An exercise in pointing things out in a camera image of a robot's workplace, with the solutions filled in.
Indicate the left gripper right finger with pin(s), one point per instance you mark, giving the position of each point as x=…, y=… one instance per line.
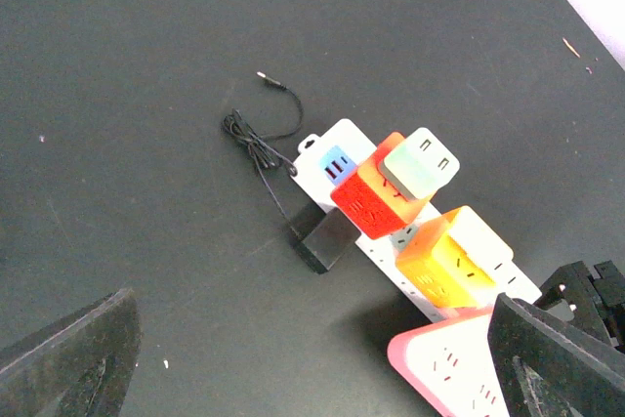
x=548, y=367

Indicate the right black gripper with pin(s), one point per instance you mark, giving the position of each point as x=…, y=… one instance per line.
x=596, y=302

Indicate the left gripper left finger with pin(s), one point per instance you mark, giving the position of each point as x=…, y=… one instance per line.
x=83, y=361

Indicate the pink triangular power strip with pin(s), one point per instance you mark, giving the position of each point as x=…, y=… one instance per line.
x=449, y=363

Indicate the white long power strip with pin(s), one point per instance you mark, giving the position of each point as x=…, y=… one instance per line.
x=324, y=161

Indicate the yellow cube socket adapter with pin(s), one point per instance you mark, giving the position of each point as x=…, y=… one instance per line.
x=440, y=268

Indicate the green white plug adapter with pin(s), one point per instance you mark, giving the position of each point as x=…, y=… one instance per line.
x=420, y=165

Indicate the red cube socket adapter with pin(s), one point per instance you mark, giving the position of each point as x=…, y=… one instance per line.
x=370, y=201

